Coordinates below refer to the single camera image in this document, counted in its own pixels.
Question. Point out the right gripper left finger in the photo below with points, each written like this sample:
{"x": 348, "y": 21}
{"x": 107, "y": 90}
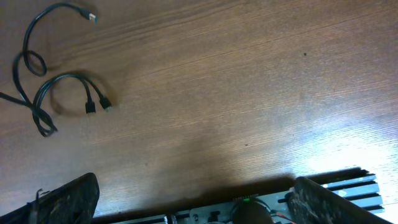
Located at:
{"x": 74, "y": 202}

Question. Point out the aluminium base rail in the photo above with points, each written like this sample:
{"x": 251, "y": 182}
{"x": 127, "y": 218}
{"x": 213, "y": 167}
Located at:
{"x": 258, "y": 208}

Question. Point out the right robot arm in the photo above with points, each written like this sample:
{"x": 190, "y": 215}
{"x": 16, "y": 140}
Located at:
{"x": 350, "y": 200}

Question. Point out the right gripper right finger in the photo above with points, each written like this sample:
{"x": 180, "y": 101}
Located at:
{"x": 355, "y": 201}

